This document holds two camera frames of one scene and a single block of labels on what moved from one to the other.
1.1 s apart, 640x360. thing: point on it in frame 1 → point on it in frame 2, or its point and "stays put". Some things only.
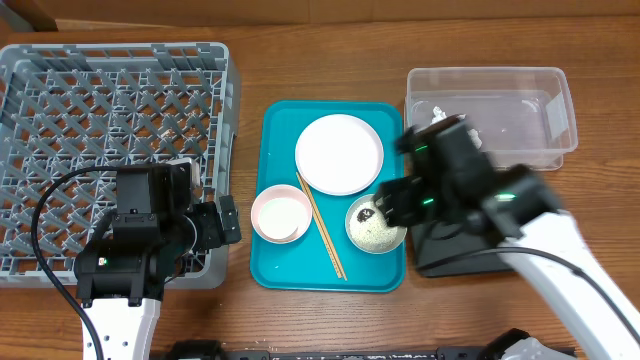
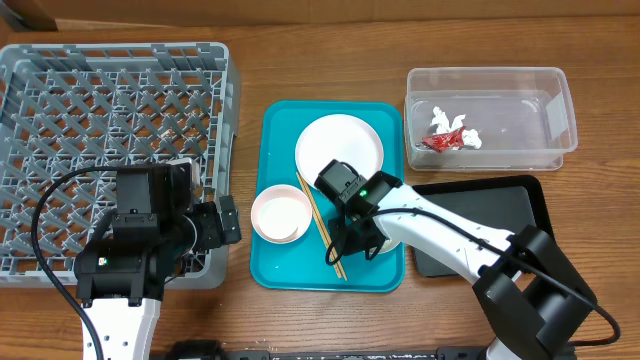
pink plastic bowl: (281, 214) stays put
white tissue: (438, 115) stays put
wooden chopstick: (318, 226) stays put
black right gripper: (400, 198) → (351, 230)
